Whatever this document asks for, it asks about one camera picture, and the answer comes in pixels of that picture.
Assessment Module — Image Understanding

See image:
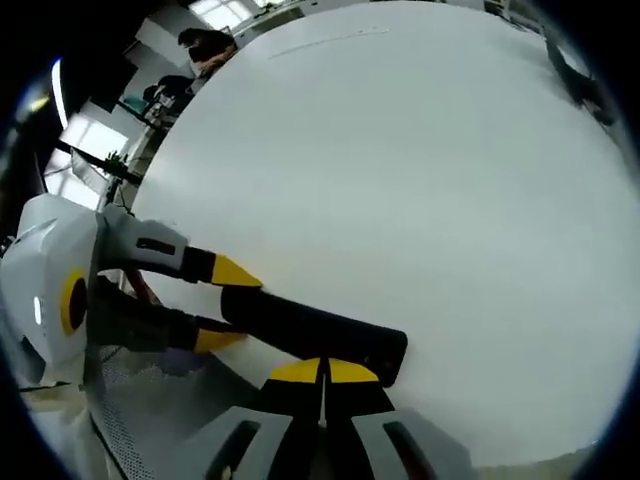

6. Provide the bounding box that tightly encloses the ceiling light strip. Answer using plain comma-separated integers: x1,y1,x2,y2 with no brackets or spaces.
51,57,70,130

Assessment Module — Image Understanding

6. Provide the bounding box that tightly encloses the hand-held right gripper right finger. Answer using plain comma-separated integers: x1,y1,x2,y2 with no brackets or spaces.
327,356,482,480

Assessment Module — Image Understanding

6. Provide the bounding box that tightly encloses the grey perforated metal panel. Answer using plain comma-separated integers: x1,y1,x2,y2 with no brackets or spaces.
82,344,264,480

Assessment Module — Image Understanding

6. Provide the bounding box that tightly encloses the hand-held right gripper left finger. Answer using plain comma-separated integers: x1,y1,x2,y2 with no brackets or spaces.
192,356,326,480

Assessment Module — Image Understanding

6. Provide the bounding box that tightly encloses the white panel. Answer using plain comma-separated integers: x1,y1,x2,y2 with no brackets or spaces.
69,147,112,202

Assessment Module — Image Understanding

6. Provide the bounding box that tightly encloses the black tripod stand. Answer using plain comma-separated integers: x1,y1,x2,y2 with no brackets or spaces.
54,139,147,187

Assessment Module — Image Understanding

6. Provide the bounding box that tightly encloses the green plant in black pot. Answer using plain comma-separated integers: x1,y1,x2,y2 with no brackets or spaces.
543,24,619,126

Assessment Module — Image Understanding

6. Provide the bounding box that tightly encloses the black remote control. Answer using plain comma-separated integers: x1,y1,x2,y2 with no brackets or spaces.
218,287,410,390

